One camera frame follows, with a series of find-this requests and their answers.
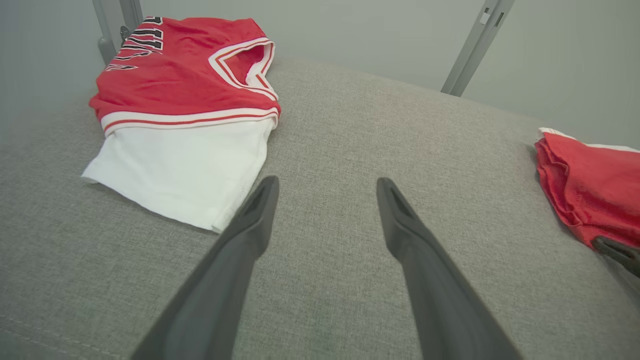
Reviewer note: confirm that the flat grey metal bar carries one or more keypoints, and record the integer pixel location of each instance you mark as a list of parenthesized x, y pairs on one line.
[(131, 12)]

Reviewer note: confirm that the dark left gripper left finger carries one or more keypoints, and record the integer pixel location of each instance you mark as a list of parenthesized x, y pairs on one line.
[(220, 285)]

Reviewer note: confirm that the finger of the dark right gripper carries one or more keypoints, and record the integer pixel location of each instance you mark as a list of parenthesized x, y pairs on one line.
[(622, 255)]

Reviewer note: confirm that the grey metal tube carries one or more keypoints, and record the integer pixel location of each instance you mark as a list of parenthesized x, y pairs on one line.
[(106, 47)]

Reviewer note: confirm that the red shorts white trim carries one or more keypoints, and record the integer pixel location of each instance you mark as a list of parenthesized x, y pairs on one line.
[(590, 190)]

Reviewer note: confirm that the red white printed jersey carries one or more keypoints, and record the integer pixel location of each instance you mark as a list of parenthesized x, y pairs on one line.
[(185, 85)]

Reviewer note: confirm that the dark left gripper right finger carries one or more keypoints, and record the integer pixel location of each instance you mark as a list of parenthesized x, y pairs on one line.
[(440, 300)]

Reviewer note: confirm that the grey fabric sofa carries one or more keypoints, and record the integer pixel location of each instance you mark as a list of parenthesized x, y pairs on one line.
[(325, 150)]

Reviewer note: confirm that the slotted metal frame post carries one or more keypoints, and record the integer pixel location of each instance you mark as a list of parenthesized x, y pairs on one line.
[(475, 50)]

